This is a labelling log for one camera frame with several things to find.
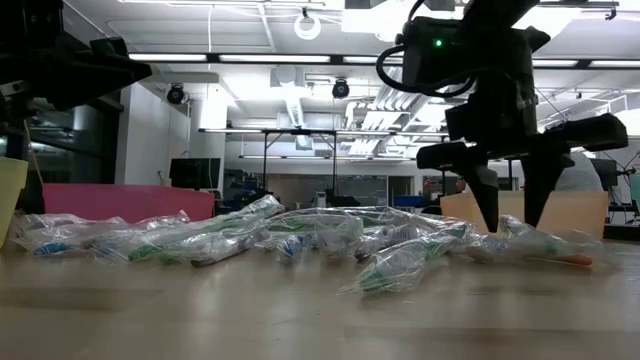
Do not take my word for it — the yellow cable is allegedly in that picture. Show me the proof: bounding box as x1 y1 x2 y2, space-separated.
22 119 46 187

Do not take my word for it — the black metal gantry frame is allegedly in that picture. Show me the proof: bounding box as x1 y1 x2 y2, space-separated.
198 127 449 199

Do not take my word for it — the orange plastic bin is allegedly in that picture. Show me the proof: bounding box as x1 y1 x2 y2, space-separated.
439 190 610 241

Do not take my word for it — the white cable coil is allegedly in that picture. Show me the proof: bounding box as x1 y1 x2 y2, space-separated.
293 12 323 42

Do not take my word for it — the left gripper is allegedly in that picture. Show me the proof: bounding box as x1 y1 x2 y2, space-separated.
0 0 153 124

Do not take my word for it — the black aluminium table frame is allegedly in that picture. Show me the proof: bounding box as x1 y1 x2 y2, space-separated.
603 223 640 242

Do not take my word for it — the yellow plastic bin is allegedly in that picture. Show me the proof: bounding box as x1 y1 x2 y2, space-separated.
0 156 30 250

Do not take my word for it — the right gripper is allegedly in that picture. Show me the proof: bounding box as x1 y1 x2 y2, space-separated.
416 74 630 234

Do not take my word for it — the long ceiling light strip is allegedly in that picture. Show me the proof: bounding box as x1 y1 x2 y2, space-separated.
127 52 640 70

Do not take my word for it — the pink plastic bin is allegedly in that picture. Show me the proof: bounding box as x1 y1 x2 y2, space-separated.
42 183 216 225

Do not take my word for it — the black tripod stand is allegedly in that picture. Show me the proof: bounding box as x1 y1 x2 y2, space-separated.
602 149 640 226

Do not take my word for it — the black computer monitor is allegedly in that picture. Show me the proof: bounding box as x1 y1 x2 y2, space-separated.
168 157 222 192
589 157 620 190

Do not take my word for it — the orange white toothbrush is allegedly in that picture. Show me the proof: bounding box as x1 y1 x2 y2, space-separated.
462 234 599 269

